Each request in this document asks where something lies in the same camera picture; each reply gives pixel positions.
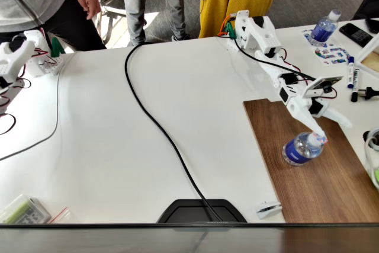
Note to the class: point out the green clamp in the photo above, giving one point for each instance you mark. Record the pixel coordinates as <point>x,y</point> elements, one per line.
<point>56,48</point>
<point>230,30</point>

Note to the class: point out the clear zip bag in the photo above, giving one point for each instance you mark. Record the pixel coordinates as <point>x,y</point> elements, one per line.
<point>63,217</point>

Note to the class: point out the black rounded object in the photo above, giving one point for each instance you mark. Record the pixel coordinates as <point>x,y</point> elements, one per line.
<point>373,26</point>

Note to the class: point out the white frame stand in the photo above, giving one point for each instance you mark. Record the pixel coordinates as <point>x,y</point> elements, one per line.
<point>367,50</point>

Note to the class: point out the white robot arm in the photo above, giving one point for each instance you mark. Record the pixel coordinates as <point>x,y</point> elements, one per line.
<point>263,32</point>

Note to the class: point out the black Philips monitor screen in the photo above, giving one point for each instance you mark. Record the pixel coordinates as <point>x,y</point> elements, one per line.
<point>118,241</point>

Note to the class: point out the black monitor stand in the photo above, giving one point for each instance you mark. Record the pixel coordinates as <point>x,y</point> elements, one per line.
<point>183,213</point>

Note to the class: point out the brown wooden board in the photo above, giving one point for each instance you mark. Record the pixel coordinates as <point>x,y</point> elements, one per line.
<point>311,188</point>

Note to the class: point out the colourful sticker sheet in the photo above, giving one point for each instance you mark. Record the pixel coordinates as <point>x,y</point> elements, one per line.
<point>331,54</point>

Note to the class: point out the grey office chair base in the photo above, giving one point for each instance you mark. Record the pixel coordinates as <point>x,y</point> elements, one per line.
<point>114,11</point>

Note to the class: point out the white gripper camera mount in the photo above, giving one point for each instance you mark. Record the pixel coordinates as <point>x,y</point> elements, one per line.
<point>321,85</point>

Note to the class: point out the clear box green batteries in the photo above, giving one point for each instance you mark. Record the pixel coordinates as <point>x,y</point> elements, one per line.
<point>23,210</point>

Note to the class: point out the blue label water bottle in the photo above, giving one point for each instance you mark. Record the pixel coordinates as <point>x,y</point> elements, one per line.
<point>299,152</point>

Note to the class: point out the water bottle white cap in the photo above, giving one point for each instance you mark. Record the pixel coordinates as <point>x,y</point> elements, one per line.
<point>322,30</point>

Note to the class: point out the black power plug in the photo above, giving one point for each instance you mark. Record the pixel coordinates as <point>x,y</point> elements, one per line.
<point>368,92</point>

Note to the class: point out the small white clip device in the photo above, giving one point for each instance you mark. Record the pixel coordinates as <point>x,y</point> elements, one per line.
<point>266,209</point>

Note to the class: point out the small green object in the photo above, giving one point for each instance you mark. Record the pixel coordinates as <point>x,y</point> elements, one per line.
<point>376,175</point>

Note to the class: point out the black phone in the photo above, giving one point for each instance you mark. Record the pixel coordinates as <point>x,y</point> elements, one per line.
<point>355,34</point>

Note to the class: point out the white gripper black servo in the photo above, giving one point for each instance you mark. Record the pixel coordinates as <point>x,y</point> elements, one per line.
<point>304,110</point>

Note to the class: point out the blue marker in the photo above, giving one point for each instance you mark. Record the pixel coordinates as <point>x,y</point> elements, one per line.
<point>350,72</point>

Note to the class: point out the black green marker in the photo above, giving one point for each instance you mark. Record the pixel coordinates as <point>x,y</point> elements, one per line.
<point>355,82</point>

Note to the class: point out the white leader arm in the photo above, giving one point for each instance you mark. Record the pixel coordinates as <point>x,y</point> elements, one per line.
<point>14,57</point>

